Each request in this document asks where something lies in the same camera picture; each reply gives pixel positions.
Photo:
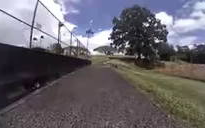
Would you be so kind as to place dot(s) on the large dark tree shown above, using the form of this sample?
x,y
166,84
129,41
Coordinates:
x,y
138,31

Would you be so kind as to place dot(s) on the grass strip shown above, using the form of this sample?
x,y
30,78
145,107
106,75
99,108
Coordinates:
x,y
176,93

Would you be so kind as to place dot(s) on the grey asphalt path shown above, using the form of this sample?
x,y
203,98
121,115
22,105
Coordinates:
x,y
93,100

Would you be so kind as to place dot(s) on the dark retaining wall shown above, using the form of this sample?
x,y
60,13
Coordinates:
x,y
26,71

